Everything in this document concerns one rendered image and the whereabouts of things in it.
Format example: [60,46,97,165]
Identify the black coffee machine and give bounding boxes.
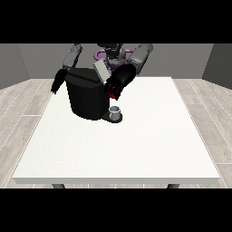
[64,67,123,123]

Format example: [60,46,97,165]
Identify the grey robot trunk purple rings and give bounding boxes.
[93,43,134,73]

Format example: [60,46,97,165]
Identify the small grey cup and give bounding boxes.
[109,105,122,121]

